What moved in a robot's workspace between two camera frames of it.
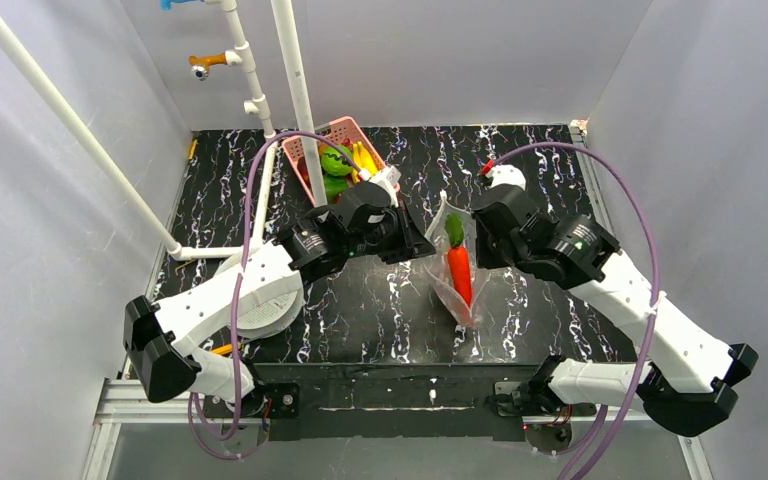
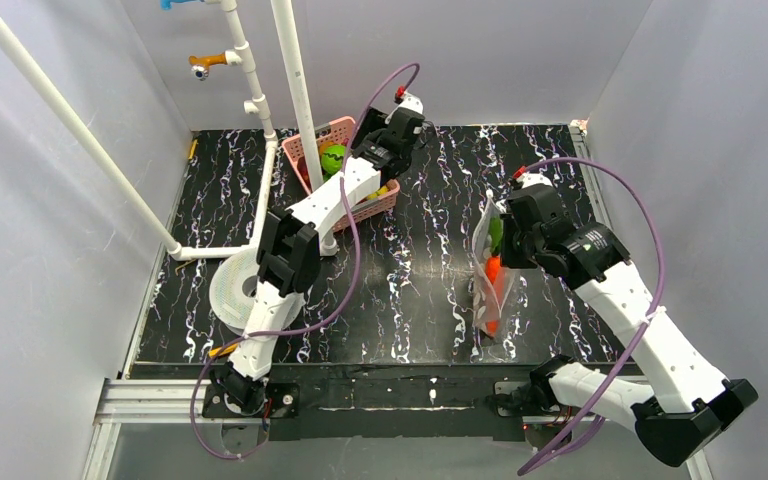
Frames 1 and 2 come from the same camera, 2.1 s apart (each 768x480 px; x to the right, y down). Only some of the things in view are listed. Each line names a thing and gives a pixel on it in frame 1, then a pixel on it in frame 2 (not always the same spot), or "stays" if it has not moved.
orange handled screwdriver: (225, 349) stays
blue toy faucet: (166, 4) stays
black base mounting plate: (407, 401) stays
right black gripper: (490, 240) stays
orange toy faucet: (200, 65) stays
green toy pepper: (334, 162) stays
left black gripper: (408, 234) -> (371, 152)
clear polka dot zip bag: (452, 238) -> (495, 290)
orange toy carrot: (459, 255) -> (493, 273)
